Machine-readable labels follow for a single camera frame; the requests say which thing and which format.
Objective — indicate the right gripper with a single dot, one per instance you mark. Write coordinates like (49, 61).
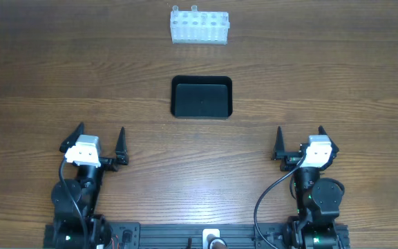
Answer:
(290, 160)

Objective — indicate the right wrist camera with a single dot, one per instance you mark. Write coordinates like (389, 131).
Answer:
(318, 152)

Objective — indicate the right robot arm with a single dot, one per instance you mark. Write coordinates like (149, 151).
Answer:
(323, 198)

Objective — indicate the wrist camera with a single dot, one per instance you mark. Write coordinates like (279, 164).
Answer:
(318, 152)
(83, 152)

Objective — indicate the black tray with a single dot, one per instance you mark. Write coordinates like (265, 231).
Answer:
(201, 100)

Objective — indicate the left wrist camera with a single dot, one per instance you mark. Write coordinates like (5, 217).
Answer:
(83, 152)

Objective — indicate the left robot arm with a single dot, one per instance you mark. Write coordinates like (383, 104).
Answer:
(68, 197)

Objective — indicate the mounting rail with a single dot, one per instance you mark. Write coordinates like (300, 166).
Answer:
(171, 235)

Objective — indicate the white test tube rack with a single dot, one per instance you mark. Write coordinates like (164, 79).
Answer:
(199, 32)

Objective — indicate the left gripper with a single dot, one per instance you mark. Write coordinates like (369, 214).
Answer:
(107, 163)

